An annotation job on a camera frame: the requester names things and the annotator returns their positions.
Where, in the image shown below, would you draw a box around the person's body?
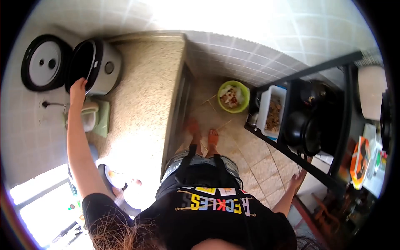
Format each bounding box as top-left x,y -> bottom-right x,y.
82,175 -> 298,250

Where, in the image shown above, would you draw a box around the black metal rack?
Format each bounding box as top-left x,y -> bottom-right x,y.
244,51 -> 393,196

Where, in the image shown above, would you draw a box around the person's legs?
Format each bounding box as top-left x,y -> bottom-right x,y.
160,117 -> 244,200

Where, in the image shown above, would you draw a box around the green basin with food scraps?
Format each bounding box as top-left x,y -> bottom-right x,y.
217,80 -> 251,114

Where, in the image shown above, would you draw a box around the person's left hand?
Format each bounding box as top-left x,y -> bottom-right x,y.
69,77 -> 88,107

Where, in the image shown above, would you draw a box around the person's left fingers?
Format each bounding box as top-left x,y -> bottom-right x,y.
71,77 -> 88,92

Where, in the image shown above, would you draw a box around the black wall plug with cable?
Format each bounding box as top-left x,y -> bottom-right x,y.
41,100 -> 67,109

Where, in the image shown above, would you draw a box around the white container with green lid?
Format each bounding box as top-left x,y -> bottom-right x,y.
64,101 -> 100,133

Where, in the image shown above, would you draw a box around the orange packet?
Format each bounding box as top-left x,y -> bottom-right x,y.
349,136 -> 372,190

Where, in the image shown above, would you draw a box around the black wok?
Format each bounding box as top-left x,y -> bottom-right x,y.
282,79 -> 339,157

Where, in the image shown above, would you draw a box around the pale green cutting board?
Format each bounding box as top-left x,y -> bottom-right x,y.
92,100 -> 111,138

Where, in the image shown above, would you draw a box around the white plastic bin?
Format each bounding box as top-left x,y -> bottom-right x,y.
256,85 -> 288,139

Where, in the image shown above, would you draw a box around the silver rice cooker with lid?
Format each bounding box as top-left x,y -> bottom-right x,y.
21,34 -> 123,97

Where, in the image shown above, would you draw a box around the person's right fingers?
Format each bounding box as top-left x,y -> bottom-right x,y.
290,173 -> 309,186

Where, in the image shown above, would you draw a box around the small metal pot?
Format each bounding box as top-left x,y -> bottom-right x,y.
246,112 -> 260,127

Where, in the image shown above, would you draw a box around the window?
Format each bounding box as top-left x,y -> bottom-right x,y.
9,163 -> 83,249

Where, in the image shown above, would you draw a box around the person's right hand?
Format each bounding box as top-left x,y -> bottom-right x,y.
288,173 -> 309,193

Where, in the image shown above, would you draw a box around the white plate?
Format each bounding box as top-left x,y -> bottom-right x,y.
123,179 -> 151,210

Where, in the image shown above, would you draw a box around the white bowl with food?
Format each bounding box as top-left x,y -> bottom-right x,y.
104,164 -> 128,189

